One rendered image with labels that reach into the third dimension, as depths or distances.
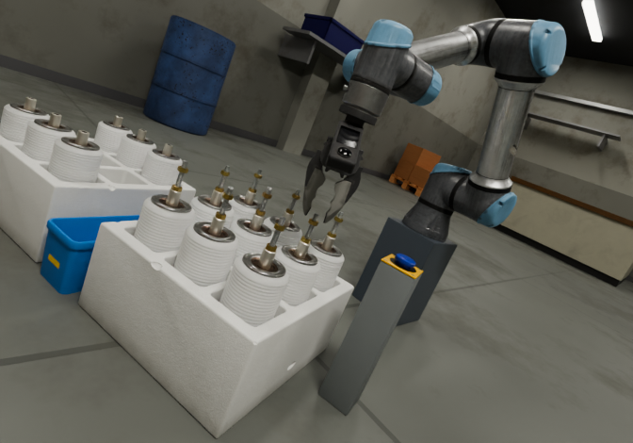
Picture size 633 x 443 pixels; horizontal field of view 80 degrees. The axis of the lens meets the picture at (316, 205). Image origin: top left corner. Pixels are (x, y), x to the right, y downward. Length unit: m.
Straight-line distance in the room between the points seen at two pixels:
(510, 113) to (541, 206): 5.10
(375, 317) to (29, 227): 0.75
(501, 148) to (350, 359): 0.66
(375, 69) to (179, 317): 0.52
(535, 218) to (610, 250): 0.93
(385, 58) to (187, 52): 2.61
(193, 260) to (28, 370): 0.28
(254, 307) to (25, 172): 0.62
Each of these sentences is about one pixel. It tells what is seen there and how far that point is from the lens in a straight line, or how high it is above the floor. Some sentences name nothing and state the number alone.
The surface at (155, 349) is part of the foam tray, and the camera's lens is 0.73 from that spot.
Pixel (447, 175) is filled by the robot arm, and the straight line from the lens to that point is 1.21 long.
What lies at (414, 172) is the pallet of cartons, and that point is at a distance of 6.08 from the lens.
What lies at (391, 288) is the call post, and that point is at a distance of 0.72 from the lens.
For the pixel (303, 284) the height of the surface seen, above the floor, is 0.22.
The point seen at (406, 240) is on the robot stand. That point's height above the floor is 0.26.
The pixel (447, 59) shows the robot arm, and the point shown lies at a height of 0.75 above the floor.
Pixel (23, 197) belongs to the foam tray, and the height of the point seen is 0.11.
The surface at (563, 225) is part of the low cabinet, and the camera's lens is 6.08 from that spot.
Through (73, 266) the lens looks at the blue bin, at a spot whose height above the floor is 0.07.
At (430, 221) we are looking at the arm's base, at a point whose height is 0.35.
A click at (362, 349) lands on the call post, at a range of 0.77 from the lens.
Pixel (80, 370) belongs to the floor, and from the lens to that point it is 0.75.
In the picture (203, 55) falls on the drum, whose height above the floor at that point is 0.61.
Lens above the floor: 0.51
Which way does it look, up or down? 12 degrees down
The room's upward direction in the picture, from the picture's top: 23 degrees clockwise
